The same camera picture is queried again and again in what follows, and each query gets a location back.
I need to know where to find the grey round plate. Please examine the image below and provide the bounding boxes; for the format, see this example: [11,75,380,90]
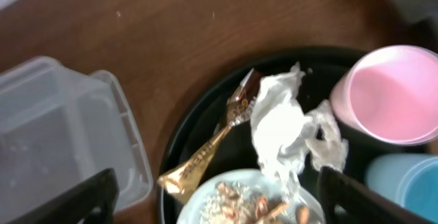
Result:
[177,169,326,224]

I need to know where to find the small white tissue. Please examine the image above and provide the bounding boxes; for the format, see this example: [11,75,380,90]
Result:
[305,100,349,173]

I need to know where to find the gold snack wrapper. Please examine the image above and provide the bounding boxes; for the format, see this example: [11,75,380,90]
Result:
[157,69,263,204]

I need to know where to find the blue plastic cup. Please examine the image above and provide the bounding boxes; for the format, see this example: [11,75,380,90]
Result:
[365,153,437,223]

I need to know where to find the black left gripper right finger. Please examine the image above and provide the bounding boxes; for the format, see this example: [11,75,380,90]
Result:
[318,166,431,224]

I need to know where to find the peanut and rice scraps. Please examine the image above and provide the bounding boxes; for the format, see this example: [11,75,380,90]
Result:
[191,181,311,224]

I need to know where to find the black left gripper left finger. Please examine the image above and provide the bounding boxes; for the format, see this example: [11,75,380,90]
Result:
[10,169,119,224]

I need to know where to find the pink plastic cup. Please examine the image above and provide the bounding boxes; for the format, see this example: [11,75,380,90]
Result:
[330,45,437,145]

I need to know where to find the large white tissue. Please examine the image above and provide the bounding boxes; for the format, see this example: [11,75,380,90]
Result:
[250,63,312,200]

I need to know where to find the clear plastic waste bin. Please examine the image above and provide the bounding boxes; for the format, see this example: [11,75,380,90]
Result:
[1,56,153,223]

